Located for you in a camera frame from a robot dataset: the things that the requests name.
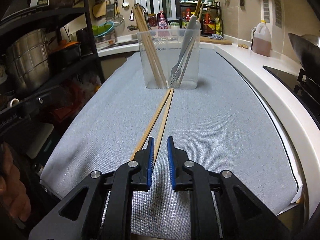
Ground white-handled metal fork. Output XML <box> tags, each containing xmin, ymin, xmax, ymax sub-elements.
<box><xmin>169</xmin><ymin>14</ymin><xmax>201</xmax><ymax>87</ymax></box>

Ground chrome kitchen faucet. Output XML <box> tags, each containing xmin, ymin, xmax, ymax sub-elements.
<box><xmin>130</xmin><ymin>3</ymin><xmax>148</xmax><ymax>22</ymax></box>

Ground person's left hand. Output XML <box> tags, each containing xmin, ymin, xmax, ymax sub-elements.
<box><xmin>1</xmin><ymin>142</ymin><xmax>31</xmax><ymax>222</ymax></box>

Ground black metal shelf rack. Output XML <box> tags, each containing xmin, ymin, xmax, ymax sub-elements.
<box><xmin>1</xmin><ymin>0</ymin><xmax>104</xmax><ymax>122</ymax></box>

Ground grey fabric mat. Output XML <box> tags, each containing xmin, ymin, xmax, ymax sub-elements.
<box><xmin>40</xmin><ymin>49</ymin><xmax>298</xmax><ymax>239</ymax></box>

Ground large steel pot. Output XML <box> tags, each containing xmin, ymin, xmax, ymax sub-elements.
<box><xmin>7</xmin><ymin>29</ymin><xmax>49</xmax><ymax>92</ymax></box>

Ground clear plastic container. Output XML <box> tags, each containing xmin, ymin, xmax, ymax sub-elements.
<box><xmin>137</xmin><ymin>29</ymin><xmax>200</xmax><ymax>89</ymax></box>

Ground green colander bowls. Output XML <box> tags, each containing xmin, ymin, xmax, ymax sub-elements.
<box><xmin>92</xmin><ymin>22</ymin><xmax>114</xmax><ymax>37</ymax></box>

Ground round wooden cutting board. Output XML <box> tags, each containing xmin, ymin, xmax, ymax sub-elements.
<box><xmin>200</xmin><ymin>36</ymin><xmax>233</xmax><ymax>45</ymax></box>

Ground black stove top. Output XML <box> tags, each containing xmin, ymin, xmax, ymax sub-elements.
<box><xmin>263</xmin><ymin>66</ymin><xmax>319</xmax><ymax>128</ymax></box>

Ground black spice rack with bottles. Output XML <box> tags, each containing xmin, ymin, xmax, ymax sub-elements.
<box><xmin>180</xmin><ymin>0</ymin><xmax>223</xmax><ymax>36</ymax></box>

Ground red dish soap bottle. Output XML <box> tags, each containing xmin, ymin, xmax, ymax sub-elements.
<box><xmin>157</xmin><ymin>11</ymin><xmax>168</xmax><ymax>29</ymax></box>

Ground plastic jug of brown liquid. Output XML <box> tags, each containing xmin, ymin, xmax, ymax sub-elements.
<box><xmin>251</xmin><ymin>20</ymin><xmax>272</xmax><ymax>57</ymax></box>

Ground black steel wok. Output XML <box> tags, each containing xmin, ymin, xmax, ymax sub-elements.
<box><xmin>288</xmin><ymin>33</ymin><xmax>319</xmax><ymax>75</ymax></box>

